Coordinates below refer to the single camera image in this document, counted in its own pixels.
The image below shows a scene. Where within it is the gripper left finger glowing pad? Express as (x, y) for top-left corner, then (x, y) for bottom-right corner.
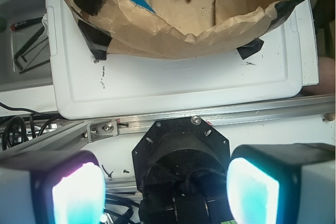
(1, 150), (106, 223)

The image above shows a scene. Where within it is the black cable bundle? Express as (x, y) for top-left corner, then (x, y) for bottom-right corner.
(0, 102), (62, 151)

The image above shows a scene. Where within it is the blue block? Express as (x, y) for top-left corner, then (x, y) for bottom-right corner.
(130, 0), (156, 14)

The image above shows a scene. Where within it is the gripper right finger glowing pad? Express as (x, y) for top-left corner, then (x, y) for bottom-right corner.
(226, 143), (335, 223)

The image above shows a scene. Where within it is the brown paper bag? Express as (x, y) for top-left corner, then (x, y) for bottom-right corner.
(64, 0), (304, 60)

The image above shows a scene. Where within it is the black hex key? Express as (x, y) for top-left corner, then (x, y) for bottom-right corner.
(19, 59), (50, 74)
(13, 26), (45, 70)

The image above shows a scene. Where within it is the aluminium extrusion rail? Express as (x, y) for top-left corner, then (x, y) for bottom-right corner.
(0, 95), (336, 151)

